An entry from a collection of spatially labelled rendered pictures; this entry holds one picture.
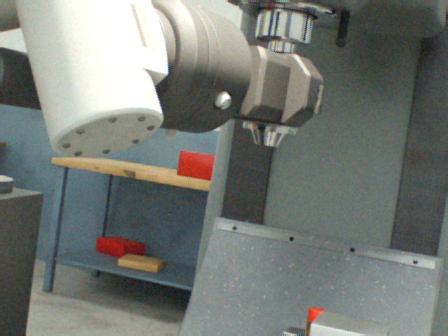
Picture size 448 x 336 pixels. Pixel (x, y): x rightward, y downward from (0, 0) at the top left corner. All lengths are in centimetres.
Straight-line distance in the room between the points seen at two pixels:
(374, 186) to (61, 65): 64
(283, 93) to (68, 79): 20
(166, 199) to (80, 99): 482
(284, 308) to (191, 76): 56
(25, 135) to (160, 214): 131
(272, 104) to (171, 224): 468
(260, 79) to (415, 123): 48
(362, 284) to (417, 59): 31
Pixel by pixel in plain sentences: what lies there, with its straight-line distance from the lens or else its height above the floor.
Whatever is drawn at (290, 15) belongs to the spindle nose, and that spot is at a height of 130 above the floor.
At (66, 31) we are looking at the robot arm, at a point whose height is 124.
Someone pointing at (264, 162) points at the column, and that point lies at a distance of 99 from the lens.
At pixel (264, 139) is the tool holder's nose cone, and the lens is 60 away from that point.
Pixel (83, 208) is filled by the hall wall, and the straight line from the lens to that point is 550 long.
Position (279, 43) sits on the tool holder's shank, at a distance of 60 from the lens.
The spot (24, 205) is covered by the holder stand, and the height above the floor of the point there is 109.
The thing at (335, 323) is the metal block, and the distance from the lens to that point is 60.
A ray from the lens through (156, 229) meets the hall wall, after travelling 524.
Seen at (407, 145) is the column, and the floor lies 121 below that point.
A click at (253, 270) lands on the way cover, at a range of 97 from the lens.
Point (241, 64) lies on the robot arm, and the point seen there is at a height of 124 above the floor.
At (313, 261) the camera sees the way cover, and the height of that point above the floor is 104.
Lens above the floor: 120
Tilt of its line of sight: 3 degrees down
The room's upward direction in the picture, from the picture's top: 8 degrees clockwise
